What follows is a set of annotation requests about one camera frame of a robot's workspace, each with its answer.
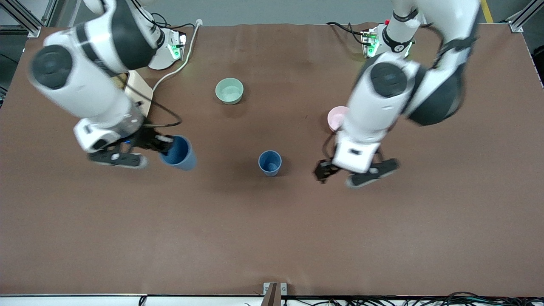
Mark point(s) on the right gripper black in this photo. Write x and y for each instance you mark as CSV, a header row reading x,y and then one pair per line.
x,y
145,138

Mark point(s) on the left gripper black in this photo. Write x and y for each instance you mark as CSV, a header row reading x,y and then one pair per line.
x,y
324,169

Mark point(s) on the large blue cup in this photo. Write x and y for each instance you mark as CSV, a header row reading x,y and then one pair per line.
x,y
180,155

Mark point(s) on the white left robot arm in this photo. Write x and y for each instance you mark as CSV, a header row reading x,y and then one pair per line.
x,y
382,97

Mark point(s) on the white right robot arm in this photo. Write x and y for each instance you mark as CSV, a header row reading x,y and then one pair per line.
x,y
89,72

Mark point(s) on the small blue cup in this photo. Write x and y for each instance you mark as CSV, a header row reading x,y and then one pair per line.
x,y
270,162

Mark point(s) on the beige wooden box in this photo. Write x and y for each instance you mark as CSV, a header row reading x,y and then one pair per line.
x,y
140,91

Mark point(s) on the green bowl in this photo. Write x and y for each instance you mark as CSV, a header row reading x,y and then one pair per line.
x,y
229,90

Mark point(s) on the yellow floor tape strip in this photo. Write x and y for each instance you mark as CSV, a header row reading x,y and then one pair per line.
x,y
487,11

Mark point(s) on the metal table bracket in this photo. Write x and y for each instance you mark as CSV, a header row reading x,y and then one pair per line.
x,y
274,293

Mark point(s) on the white table edge rail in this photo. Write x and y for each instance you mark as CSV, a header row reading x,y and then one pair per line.
x,y
72,300

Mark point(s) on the aluminium frame profile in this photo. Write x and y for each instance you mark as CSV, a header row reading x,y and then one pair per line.
x,y
23,19
525,17

